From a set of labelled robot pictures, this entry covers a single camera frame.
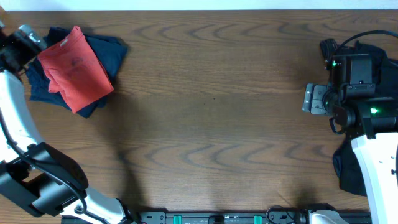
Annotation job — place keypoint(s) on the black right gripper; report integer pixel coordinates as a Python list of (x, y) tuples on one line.
[(313, 98)]

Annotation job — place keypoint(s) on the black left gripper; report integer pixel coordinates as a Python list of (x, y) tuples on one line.
[(32, 49)]

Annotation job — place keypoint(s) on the orange printed t-shirt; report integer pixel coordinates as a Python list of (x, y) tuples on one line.
[(74, 71)]

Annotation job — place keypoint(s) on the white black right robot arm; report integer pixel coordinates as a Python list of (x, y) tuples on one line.
[(369, 122)]

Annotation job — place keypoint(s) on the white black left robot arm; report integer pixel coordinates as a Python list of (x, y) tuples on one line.
[(34, 175)]

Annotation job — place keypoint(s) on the black clothes pile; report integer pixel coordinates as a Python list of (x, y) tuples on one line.
[(385, 80)]

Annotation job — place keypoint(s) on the folded navy blue garment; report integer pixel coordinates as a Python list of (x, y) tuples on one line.
[(109, 51)]

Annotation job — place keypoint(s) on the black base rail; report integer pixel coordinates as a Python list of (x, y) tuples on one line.
[(277, 215)]

